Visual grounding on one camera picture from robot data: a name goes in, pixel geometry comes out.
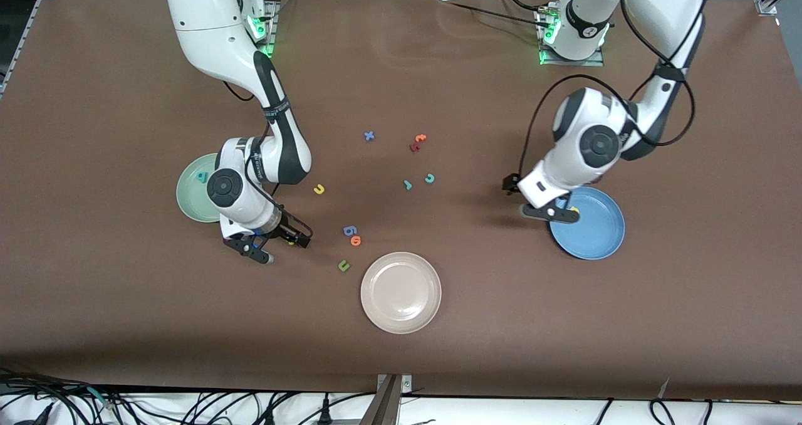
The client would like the aluminium profile bracket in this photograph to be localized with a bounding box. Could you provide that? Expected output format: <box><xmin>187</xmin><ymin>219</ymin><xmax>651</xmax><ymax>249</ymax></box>
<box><xmin>360</xmin><ymin>374</ymin><xmax>414</xmax><ymax>425</ymax></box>

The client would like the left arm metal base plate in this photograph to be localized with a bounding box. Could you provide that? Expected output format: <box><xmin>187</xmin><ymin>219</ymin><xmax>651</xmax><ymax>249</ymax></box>
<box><xmin>538</xmin><ymin>8</ymin><xmax>606</xmax><ymax>67</ymax></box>

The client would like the pale green plate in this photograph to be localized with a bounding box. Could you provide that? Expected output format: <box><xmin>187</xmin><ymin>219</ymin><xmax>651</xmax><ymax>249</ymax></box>
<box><xmin>176</xmin><ymin>153</ymin><xmax>222</xmax><ymax>224</ymax></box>

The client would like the beige plate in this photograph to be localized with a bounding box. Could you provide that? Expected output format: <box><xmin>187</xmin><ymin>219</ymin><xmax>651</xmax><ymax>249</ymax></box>
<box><xmin>360</xmin><ymin>252</ymin><xmax>442</xmax><ymax>335</ymax></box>

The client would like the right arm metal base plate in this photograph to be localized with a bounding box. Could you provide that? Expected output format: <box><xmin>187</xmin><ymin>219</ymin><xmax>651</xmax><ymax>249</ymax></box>
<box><xmin>247</xmin><ymin>0</ymin><xmax>278</xmax><ymax>60</ymax></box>

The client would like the blue plate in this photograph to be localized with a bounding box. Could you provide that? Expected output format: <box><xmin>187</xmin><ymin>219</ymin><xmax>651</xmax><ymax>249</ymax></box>
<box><xmin>549</xmin><ymin>186</ymin><xmax>626</xmax><ymax>261</ymax></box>

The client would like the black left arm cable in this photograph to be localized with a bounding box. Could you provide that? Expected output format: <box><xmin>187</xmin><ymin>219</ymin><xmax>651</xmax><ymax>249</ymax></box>
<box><xmin>519</xmin><ymin>0</ymin><xmax>696</xmax><ymax>178</ymax></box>

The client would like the black base cable on table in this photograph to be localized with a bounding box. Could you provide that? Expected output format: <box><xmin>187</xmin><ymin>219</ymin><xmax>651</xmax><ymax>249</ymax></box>
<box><xmin>435</xmin><ymin>0</ymin><xmax>552</xmax><ymax>31</ymax></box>

